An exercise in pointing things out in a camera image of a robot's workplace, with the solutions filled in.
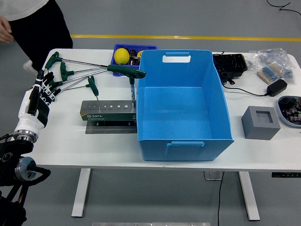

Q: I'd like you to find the person's right hand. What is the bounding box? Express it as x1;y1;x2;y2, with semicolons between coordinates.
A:
0;16;14;43

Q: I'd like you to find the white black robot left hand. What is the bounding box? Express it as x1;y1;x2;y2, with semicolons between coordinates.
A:
14;69;62;133

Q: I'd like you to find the small green T-handle hex wrench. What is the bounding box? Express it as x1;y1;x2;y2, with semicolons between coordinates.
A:
57;83;91;93
88;75;102;111

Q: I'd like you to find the green silver wrench holder stand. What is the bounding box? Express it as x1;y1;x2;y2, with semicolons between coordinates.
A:
79;100;138;135

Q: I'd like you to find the large green T-handle hex wrench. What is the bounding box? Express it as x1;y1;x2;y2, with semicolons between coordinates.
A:
107;64;147;113

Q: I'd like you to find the large light blue plastic box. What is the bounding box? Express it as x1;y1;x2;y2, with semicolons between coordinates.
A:
135;48;235;162

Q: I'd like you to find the person's white shoe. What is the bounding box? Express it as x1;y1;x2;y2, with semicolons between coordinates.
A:
23;60;40;74

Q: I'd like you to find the person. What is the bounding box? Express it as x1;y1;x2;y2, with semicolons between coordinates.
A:
0;0;74;74

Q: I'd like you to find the yellow lemon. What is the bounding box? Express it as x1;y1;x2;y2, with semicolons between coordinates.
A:
114;48;130;65

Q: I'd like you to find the white table leg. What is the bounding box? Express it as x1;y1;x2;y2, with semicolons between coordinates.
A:
238;171;261;221
71;168;92;218

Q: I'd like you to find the small dark blue bin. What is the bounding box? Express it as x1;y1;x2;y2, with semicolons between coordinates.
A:
110;43;158;77

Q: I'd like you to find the grey metal floor plate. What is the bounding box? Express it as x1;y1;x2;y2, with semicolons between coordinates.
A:
203;170;224;181

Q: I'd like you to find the black plastic parts tray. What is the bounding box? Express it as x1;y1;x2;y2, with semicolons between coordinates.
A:
212;53;249;80

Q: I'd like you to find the grey square block with recess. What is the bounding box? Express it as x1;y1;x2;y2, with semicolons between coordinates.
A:
241;105;281;141

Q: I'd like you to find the blue resistor strip bundle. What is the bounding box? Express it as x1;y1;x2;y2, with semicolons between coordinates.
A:
257;66;275;84

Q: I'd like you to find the clear bag of blue parts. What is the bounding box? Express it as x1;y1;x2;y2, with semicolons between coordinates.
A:
248;48;296;85

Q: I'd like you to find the black power adapter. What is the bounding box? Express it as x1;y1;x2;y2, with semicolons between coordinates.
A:
266;79;288;97

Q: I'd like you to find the grey blue bowl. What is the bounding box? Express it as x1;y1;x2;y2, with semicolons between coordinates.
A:
277;95;301;128

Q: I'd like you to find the pile of small electronic parts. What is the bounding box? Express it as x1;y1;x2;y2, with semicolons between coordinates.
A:
279;97;301;123

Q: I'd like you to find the black table control panel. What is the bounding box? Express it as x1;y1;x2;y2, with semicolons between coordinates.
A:
271;171;301;178

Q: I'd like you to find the black floor cable under table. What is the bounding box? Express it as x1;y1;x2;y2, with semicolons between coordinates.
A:
216;171;225;226

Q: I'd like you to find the black adapter cord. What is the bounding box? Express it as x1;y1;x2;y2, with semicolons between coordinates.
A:
221;70;269;97

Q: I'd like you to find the thin black floor cable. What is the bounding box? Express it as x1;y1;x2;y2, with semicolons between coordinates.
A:
266;0;301;15

